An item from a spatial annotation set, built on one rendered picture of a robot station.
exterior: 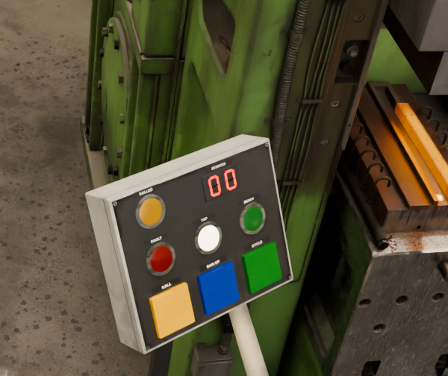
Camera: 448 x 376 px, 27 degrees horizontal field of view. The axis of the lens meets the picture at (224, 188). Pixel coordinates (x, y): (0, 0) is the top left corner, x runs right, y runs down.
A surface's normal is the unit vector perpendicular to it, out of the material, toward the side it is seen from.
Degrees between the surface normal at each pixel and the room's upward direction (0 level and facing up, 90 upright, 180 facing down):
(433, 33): 90
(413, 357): 90
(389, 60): 90
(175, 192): 60
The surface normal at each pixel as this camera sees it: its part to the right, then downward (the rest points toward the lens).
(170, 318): 0.60, 0.14
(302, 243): 0.22, 0.67
